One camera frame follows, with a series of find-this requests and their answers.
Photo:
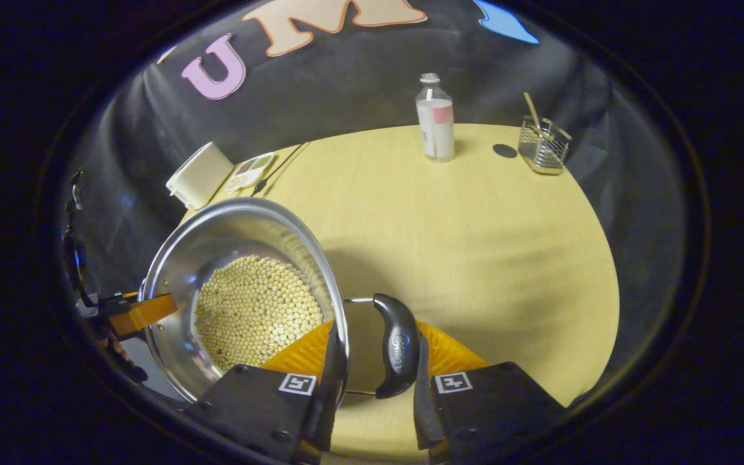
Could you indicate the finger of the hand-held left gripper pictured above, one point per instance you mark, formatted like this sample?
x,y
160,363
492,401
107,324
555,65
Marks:
x,y
139,313

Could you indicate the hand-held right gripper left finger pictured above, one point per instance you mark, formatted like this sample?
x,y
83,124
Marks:
x,y
323,420

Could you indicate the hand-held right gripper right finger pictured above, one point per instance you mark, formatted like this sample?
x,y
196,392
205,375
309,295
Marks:
x,y
423,413

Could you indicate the stainless steel pot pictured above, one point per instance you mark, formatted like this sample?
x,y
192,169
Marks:
x,y
217,236

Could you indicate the pile of yellow beans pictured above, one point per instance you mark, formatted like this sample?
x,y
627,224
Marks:
x,y
256,310

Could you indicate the white toaster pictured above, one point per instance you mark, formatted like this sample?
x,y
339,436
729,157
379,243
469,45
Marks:
x,y
199,175

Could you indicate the white compartment dish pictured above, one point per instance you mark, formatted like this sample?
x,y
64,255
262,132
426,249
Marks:
x,y
250,171

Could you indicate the black round table grommet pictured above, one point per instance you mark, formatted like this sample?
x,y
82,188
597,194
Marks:
x,y
505,150

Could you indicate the clear utensil holder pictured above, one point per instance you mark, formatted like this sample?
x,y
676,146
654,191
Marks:
x,y
543,152

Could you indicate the clear bottle with pink label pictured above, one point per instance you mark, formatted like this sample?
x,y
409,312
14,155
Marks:
x,y
435,123

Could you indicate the wooden stick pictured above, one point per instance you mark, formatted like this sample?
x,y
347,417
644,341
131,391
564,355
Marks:
x,y
531,110

